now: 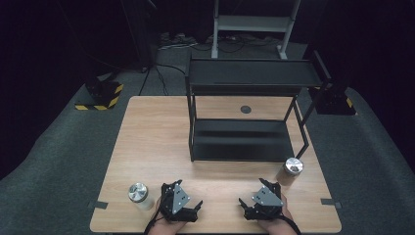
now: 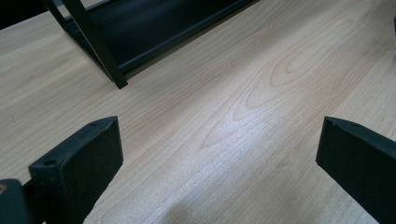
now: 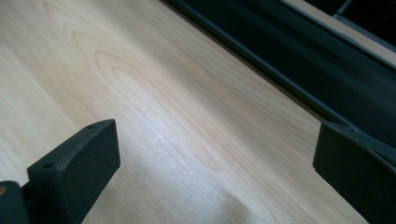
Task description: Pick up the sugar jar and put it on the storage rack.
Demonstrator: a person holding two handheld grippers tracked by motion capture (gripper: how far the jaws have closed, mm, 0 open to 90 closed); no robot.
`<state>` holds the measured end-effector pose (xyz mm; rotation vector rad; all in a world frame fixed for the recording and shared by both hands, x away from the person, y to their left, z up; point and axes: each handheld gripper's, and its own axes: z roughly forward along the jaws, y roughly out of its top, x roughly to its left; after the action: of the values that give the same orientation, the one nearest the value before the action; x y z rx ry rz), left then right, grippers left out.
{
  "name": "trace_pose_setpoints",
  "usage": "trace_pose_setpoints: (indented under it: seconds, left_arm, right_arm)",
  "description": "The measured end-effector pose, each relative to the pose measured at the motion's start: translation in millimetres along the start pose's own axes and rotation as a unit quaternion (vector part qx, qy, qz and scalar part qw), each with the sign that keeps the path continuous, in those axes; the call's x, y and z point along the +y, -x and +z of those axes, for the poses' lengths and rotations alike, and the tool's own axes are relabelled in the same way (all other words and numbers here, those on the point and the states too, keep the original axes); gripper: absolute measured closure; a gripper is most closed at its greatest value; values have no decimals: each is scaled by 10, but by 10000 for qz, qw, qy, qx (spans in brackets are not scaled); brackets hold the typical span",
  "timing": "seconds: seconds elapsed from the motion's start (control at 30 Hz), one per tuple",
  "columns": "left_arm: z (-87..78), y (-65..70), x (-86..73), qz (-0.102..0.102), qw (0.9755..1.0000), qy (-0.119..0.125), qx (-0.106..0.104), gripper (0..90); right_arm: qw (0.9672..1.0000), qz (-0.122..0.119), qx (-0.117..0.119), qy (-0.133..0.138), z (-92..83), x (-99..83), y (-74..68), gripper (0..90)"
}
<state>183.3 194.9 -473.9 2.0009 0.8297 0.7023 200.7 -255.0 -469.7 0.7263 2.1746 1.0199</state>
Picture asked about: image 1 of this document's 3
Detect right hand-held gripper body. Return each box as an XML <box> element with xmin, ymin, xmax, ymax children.
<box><xmin>244</xmin><ymin>183</ymin><xmax>285</xmax><ymax>222</ymax></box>

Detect black floor cable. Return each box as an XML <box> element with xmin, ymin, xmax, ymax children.
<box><xmin>138</xmin><ymin>63</ymin><xmax>188</xmax><ymax>96</ymax></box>

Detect person's left hand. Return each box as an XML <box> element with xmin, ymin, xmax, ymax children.
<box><xmin>147</xmin><ymin>198</ymin><xmax>188</xmax><ymax>235</ymax></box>

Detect black hazard-striped stand base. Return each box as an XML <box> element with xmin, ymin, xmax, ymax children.
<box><xmin>74</xmin><ymin>79</ymin><xmax>124</xmax><ymax>112</ymax></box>
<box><xmin>308</xmin><ymin>81</ymin><xmax>357</xmax><ymax>117</ymax></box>

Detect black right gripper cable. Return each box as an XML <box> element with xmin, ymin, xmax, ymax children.
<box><xmin>279</xmin><ymin>214</ymin><xmax>303</xmax><ymax>235</ymax></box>

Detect silver-lidded jar brown contents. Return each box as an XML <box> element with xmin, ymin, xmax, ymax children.
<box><xmin>275</xmin><ymin>157</ymin><xmax>305</xmax><ymax>187</ymax></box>

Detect white metal desk frame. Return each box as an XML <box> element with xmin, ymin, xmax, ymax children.
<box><xmin>210</xmin><ymin>0</ymin><xmax>302</xmax><ymax>61</ymax></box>

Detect silver-lidded jar white contents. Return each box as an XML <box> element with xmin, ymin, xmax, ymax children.
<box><xmin>127</xmin><ymin>182</ymin><xmax>156</xmax><ymax>212</ymax></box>

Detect dark stand pole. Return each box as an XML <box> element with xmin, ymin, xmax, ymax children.
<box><xmin>119</xmin><ymin>0</ymin><xmax>157</xmax><ymax>73</ymax></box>

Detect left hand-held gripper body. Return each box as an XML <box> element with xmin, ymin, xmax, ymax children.
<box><xmin>160</xmin><ymin>182</ymin><xmax>200</xmax><ymax>224</ymax></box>

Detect black two-tier metal rack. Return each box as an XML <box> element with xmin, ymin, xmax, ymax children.
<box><xmin>184</xmin><ymin>50</ymin><xmax>334</xmax><ymax>164</ymax></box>

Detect power strip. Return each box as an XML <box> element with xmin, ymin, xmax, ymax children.
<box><xmin>159</xmin><ymin>31</ymin><xmax>199</xmax><ymax>51</ymax></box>

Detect tangle of floor cables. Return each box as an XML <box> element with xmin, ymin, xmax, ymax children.
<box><xmin>190</xmin><ymin>32</ymin><xmax>282</xmax><ymax>54</ymax></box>

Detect grey tape strip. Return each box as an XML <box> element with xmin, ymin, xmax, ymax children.
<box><xmin>86</xmin><ymin>200</ymin><xmax>109</xmax><ymax>211</ymax></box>
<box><xmin>320</xmin><ymin>197</ymin><xmax>343</xmax><ymax>211</ymax></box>

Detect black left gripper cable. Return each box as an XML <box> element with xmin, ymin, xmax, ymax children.
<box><xmin>144</xmin><ymin>207</ymin><xmax>163</xmax><ymax>235</ymax></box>

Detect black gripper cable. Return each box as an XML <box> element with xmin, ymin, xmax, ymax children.
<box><xmin>279</xmin><ymin>214</ymin><xmax>303</xmax><ymax>235</ymax></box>
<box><xmin>144</xmin><ymin>207</ymin><xmax>163</xmax><ymax>235</ymax></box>

